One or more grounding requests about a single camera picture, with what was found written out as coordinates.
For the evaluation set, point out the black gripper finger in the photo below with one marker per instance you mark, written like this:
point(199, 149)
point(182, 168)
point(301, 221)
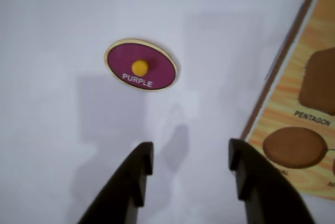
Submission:
point(269, 195)
point(123, 190)

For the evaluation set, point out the purple oval piece yellow pin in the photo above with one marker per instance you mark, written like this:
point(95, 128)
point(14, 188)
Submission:
point(159, 63)

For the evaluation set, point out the wooden shapes puzzle board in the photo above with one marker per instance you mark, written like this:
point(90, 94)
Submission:
point(290, 98)

